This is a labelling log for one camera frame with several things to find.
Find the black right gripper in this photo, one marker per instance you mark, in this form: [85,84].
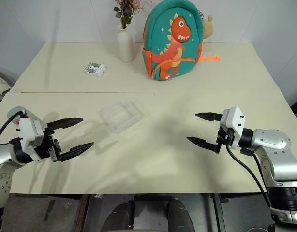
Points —
[224,137]

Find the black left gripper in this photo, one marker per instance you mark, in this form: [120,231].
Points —
[48,145]

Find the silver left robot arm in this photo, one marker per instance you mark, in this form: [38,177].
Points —
[3,154]

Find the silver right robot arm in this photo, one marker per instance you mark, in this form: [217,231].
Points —
[276,154]

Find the clear plastic container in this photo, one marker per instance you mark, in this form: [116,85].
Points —
[122,117]

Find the small white green box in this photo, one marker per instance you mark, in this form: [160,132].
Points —
[95,69]

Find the dark rounded robot leg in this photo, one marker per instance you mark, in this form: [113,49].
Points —
[180,215]
[120,216]

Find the green dinosaur backpack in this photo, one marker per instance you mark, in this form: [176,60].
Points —
[172,41]

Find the beige plush toy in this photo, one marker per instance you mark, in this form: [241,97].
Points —
[207,27]

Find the white ceramic vase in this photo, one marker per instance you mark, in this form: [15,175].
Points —
[125,44]

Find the pink dried flower bouquet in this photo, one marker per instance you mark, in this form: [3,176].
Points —
[126,10]

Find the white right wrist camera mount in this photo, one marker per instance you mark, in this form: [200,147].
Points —
[234,123]

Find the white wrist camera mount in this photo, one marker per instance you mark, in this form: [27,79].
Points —
[30,133]
[234,123]

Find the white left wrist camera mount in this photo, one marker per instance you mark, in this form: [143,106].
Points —
[30,133]

